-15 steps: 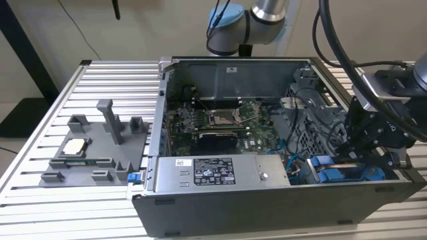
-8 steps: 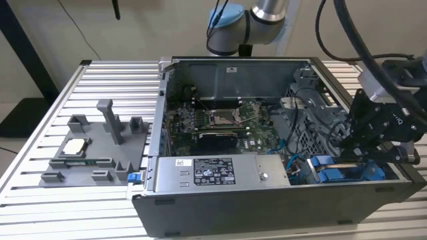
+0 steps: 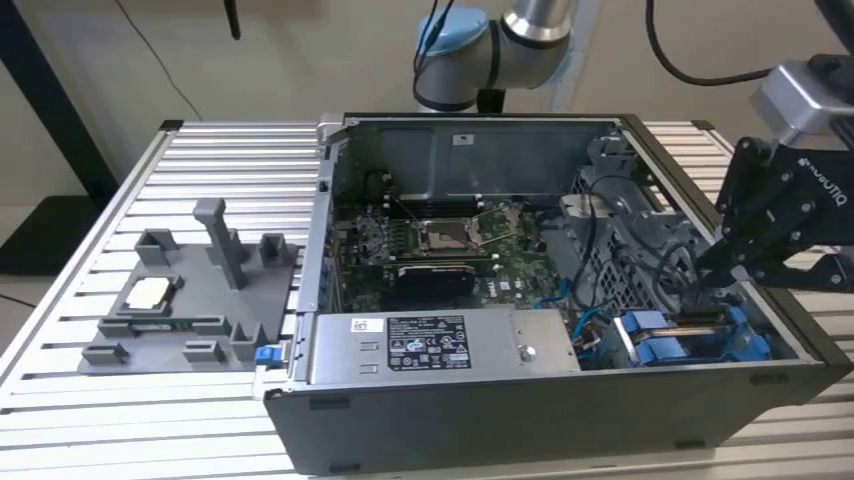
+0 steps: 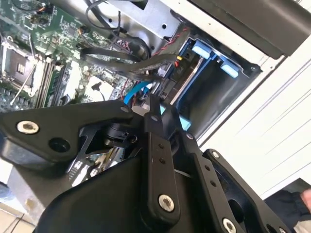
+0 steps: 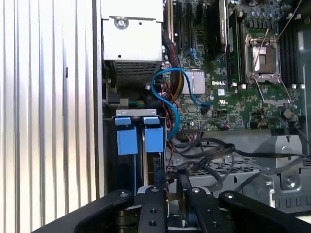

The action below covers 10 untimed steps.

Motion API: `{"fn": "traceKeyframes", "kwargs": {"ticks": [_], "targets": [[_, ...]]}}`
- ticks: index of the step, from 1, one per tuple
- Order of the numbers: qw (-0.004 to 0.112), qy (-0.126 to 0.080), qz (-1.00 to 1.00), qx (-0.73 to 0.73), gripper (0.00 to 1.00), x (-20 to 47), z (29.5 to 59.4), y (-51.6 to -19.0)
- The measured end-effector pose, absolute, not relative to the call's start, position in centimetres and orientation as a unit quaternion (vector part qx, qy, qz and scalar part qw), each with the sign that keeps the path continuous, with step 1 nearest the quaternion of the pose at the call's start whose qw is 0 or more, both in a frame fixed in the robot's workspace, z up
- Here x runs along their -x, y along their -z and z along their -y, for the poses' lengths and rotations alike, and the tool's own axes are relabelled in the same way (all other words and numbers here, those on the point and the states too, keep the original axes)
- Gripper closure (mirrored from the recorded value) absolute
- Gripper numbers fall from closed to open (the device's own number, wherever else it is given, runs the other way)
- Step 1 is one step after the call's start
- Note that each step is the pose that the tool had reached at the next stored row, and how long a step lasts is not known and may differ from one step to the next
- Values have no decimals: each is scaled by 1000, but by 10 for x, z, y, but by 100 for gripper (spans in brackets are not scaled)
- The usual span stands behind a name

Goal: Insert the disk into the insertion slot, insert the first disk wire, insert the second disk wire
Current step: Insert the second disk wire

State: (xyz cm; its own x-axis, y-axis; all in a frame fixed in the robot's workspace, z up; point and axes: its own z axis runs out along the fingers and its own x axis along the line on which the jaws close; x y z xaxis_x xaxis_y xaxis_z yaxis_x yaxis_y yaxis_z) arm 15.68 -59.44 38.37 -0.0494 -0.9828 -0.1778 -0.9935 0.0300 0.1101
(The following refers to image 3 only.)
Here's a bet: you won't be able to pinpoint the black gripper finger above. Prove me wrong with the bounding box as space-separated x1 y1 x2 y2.
730 234 854 294
697 137 819 290

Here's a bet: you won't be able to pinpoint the black disk data wire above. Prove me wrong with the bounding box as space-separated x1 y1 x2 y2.
666 244 726 316

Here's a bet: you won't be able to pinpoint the black disk power wire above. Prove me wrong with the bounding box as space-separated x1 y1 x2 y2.
647 242 695 304

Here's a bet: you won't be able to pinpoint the hard disk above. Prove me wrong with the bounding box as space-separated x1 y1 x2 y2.
612 304 753 346

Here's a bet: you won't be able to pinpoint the empty blue disk carrier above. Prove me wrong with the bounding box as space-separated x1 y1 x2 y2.
636 335 774 365

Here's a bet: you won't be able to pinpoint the gray metal drive cage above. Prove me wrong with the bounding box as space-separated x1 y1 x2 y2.
556 134 742 321

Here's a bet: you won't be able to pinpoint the green Dell motherboard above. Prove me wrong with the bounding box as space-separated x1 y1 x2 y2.
330 197 568 311

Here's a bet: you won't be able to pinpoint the metal socket cover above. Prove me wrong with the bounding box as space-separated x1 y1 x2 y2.
476 206 523 242

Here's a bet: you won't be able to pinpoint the CPU socket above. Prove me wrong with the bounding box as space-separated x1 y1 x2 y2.
411 217 482 254

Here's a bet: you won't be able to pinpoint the black RAM slots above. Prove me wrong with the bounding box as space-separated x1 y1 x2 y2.
384 193 483 215

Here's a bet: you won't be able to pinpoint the silver power supply unit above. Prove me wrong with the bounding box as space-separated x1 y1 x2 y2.
307 308 580 385

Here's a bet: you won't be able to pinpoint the black graphics card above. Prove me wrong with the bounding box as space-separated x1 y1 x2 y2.
379 262 479 309

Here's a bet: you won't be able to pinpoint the thin metal locking lever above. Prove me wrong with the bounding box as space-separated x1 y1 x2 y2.
391 194 426 225

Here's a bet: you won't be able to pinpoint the black open PC case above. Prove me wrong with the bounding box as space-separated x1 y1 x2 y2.
256 110 854 475

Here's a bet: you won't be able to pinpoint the gray parts rack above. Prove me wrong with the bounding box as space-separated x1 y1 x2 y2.
77 197 302 375

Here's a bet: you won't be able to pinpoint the green RAM stick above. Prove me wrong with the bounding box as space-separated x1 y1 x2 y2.
129 319 221 334

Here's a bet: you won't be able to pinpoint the silver CPU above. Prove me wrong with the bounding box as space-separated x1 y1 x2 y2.
125 278 176 310

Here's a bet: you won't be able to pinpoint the black floor base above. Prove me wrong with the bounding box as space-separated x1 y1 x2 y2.
0 194 101 276

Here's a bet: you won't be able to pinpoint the black desk leg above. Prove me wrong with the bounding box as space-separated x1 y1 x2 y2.
0 0 121 206

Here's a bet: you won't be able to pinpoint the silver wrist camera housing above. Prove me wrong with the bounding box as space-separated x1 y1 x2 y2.
747 59 854 146

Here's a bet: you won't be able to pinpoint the long thin black cable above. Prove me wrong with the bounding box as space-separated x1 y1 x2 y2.
571 174 646 314

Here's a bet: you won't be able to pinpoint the black camera cable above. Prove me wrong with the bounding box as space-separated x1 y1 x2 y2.
643 0 779 86

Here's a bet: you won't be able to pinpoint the blue SATA cable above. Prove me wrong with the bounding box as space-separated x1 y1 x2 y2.
538 279 612 364

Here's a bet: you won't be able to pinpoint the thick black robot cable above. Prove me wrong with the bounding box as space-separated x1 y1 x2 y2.
810 0 854 56

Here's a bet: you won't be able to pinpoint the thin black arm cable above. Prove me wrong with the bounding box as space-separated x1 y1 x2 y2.
416 0 455 66

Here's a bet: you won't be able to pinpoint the thin black wall wire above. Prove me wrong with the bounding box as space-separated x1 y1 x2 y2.
113 0 205 121

